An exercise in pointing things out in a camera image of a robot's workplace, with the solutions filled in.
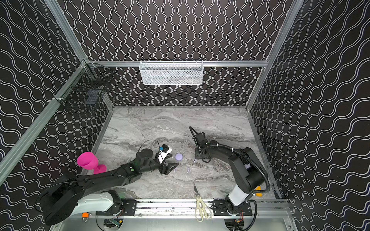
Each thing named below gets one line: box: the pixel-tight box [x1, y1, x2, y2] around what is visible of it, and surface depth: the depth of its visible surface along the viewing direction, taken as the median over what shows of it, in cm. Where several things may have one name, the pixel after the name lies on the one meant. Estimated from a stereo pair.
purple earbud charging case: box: [174, 152, 184, 161], surface depth 93 cm
